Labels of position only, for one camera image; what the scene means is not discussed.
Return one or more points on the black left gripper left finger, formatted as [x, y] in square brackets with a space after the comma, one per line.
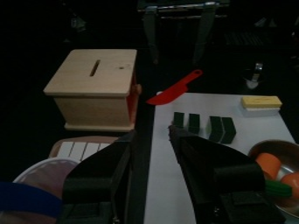
[98, 175]

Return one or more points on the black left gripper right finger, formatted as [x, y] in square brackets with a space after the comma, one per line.
[218, 180]

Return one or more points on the green sushi roll piece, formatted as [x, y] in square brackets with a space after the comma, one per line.
[214, 128]
[194, 123]
[229, 130]
[178, 119]

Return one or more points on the yellow egg sushi piece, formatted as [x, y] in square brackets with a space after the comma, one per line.
[261, 105]

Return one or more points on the orange toy food piece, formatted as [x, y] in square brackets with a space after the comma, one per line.
[291, 183]
[267, 164]

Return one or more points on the clear pink plastic cup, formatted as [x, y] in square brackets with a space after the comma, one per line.
[43, 175]

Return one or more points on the green toy food piece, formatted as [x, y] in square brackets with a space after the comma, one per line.
[278, 189]

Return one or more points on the blue plastic spoon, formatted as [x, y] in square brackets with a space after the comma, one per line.
[27, 198]

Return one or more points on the metal bowl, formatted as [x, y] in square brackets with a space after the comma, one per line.
[287, 151]

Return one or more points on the white cutting board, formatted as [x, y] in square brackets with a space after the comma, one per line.
[257, 128]

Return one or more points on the wooden box with slot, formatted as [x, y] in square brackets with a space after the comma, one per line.
[94, 87]

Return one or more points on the red toy knife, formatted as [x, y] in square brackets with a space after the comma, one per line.
[171, 93]

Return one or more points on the metal legged chair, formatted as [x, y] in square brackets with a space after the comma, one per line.
[150, 29]

